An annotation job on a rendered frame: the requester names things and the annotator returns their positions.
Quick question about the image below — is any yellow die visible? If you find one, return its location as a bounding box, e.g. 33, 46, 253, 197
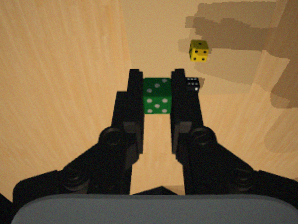
189, 40, 209, 62

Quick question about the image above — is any green die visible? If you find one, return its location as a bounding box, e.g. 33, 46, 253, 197
142, 77, 172, 114

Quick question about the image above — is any beige flat mat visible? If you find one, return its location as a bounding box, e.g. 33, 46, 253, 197
121, 0, 277, 95

